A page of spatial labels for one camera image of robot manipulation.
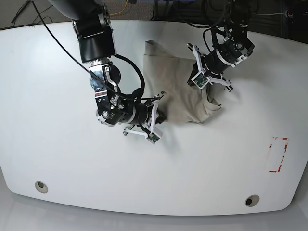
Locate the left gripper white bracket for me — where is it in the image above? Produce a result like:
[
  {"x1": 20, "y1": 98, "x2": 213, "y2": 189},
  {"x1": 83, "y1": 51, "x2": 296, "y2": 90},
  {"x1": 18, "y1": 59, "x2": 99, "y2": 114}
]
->
[{"x1": 187, "y1": 43, "x2": 233, "y2": 92}]

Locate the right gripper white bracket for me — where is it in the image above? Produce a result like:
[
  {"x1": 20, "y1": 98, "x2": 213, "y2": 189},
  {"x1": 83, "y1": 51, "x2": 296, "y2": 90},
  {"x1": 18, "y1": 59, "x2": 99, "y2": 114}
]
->
[{"x1": 123, "y1": 91, "x2": 167, "y2": 138}]

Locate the beige t-shirt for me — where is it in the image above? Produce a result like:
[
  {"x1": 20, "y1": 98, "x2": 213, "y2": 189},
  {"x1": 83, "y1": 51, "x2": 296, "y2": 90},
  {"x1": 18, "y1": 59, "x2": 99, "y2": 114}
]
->
[{"x1": 143, "y1": 40, "x2": 222, "y2": 124}]

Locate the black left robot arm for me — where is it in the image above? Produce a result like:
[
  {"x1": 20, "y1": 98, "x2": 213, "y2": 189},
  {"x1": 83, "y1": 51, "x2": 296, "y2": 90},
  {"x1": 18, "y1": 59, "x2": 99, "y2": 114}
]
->
[{"x1": 187, "y1": 0, "x2": 255, "y2": 92}]

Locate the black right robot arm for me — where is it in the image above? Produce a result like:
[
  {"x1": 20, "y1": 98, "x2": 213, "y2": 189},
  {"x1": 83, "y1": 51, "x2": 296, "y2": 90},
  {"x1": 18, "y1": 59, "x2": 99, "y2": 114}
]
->
[{"x1": 50, "y1": 0, "x2": 165, "y2": 143}]

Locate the red tape rectangle marking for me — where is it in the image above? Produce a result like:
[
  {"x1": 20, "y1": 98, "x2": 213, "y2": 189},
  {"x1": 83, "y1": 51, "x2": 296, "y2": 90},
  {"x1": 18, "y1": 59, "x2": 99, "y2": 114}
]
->
[{"x1": 266, "y1": 137, "x2": 289, "y2": 173}]

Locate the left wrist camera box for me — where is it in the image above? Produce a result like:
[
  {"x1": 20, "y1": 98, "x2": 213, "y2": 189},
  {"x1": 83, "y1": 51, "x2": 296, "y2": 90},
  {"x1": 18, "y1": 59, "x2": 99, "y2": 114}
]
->
[{"x1": 191, "y1": 71, "x2": 208, "y2": 89}]

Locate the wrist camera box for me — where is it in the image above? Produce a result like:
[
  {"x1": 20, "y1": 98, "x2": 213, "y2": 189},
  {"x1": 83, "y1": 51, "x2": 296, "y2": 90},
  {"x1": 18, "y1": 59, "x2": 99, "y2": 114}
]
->
[
  {"x1": 146, "y1": 132, "x2": 162, "y2": 145},
  {"x1": 191, "y1": 71, "x2": 208, "y2": 89}
]

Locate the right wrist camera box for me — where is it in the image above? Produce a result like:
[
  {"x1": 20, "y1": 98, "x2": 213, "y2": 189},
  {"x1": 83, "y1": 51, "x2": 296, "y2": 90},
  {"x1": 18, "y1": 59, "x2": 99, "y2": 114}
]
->
[{"x1": 146, "y1": 132, "x2": 162, "y2": 145}]

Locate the yellow cable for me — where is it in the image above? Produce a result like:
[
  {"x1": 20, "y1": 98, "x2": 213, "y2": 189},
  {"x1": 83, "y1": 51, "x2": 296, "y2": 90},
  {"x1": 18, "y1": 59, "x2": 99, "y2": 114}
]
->
[{"x1": 108, "y1": 0, "x2": 128, "y2": 16}]

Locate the white cable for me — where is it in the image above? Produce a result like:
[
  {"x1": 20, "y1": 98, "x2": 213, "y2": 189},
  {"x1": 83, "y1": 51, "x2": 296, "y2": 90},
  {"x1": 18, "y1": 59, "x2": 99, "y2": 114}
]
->
[{"x1": 255, "y1": 10, "x2": 287, "y2": 17}]

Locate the right table cable grommet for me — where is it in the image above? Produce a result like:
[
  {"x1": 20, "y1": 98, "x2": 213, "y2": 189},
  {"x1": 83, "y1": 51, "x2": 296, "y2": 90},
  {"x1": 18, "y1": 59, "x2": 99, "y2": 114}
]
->
[{"x1": 245, "y1": 194, "x2": 260, "y2": 207}]

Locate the table cable grommet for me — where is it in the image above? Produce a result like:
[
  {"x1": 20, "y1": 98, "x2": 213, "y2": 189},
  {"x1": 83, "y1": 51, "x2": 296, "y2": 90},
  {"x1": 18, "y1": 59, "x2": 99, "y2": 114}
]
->
[
  {"x1": 35, "y1": 181, "x2": 48, "y2": 194},
  {"x1": 245, "y1": 194, "x2": 260, "y2": 207}
]

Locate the left table cable grommet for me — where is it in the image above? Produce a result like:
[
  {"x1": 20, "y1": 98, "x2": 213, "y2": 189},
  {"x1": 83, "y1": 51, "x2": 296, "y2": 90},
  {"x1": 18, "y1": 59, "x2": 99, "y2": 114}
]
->
[{"x1": 35, "y1": 181, "x2": 48, "y2": 194}]

